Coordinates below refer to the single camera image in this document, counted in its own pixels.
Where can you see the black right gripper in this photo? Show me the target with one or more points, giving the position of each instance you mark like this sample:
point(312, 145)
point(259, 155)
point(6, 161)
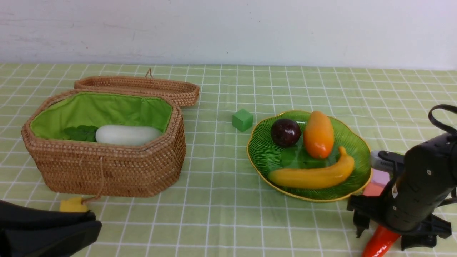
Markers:
point(422, 180)

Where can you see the orange toy carrot green leaves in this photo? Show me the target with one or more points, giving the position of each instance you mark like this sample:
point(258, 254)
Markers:
point(380, 242)

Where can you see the yellow toy banana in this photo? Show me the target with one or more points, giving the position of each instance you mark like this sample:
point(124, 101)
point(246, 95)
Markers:
point(316, 178)

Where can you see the orange toy mango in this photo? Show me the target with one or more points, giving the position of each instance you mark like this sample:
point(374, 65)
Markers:
point(318, 135)

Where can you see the dark purple toy mangosteen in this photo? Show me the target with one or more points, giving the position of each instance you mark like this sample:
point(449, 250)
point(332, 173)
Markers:
point(285, 132)

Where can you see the white toy radish green leaves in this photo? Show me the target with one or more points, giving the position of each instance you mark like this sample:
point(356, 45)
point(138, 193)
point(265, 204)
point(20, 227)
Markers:
point(113, 134)

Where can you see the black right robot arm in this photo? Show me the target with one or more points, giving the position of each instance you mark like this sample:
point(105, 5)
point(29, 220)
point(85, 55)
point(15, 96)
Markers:
point(423, 179)

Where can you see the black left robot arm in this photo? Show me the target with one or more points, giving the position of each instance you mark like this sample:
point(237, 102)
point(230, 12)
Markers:
point(29, 232)

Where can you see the salmon red foam cube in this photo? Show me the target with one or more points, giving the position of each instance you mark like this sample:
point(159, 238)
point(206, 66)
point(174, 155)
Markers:
point(373, 189)

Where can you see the pink foam cube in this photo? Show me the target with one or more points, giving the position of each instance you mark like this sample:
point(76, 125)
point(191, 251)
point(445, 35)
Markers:
point(380, 178)

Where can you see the green leaf-shaped glass plate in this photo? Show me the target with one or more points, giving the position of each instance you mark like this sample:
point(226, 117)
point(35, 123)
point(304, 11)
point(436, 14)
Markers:
point(265, 156)

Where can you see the green foam cube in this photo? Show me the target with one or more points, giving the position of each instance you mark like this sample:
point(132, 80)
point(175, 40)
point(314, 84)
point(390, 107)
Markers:
point(242, 120)

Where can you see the woven wicker basket lid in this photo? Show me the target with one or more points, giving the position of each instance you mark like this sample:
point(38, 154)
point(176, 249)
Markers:
point(180, 93)

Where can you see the yellow foam cube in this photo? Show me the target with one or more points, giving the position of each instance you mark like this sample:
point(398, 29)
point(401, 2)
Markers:
point(74, 204)

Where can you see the woven wicker basket green lining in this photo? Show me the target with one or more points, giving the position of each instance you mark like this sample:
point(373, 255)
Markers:
point(59, 137)

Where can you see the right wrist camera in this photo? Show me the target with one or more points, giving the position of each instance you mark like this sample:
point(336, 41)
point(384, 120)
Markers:
point(380, 164)

